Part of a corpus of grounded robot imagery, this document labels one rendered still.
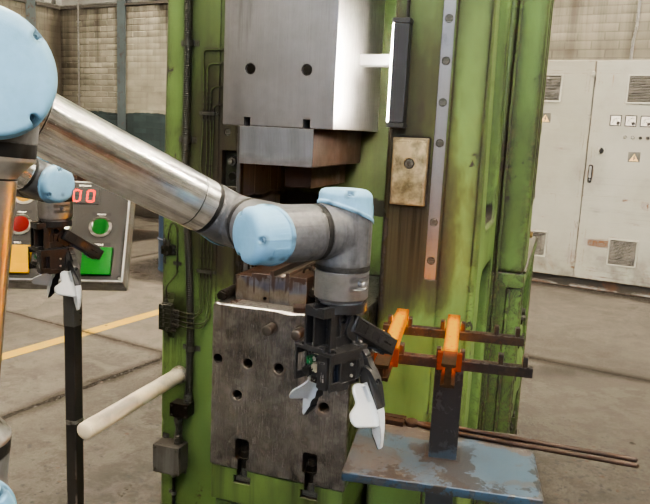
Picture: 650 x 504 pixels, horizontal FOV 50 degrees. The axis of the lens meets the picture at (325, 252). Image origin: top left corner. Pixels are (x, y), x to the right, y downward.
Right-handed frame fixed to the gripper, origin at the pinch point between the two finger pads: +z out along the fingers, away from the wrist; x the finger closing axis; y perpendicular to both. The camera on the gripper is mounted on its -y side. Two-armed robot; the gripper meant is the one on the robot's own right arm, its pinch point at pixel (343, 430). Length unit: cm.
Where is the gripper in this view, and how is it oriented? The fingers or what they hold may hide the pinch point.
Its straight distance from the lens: 104.7
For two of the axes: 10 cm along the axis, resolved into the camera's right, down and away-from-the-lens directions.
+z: -0.5, 9.8, 1.7
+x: 7.1, 1.6, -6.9
